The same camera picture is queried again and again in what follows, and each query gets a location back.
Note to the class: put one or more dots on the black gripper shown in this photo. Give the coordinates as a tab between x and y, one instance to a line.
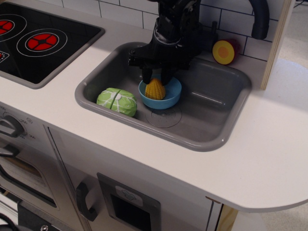
155	55

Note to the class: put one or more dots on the yellow toy corn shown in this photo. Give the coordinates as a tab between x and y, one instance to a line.
155	90

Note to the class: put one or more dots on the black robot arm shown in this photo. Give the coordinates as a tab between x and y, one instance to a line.
173	44

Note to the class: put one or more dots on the blue plastic bowl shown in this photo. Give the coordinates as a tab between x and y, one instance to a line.
173	91

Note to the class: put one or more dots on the grey plastic sink basin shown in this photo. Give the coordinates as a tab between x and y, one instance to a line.
210	102

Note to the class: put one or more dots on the green toy cabbage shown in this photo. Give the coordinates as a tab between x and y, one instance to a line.
118	100

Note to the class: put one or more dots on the red yellow toy fruit half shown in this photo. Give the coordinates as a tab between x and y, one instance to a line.
225	51

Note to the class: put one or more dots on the black toy faucet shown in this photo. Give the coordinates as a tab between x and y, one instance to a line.
246	21

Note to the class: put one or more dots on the black toy stovetop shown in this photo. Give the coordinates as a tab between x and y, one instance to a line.
36	46

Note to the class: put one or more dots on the grey toy dispenser panel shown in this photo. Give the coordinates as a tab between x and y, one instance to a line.
129	206

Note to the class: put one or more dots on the wooden side panel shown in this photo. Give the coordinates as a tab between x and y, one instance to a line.
285	16

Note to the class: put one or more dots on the grey oven knob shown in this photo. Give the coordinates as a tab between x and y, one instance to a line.
9	126

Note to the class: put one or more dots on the toy oven door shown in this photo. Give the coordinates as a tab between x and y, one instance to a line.
35	181

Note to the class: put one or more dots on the black cabinet door handle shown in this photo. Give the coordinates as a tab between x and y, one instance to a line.
85	202

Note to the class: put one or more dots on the grey oven door handle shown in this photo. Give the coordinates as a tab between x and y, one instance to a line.
9	151

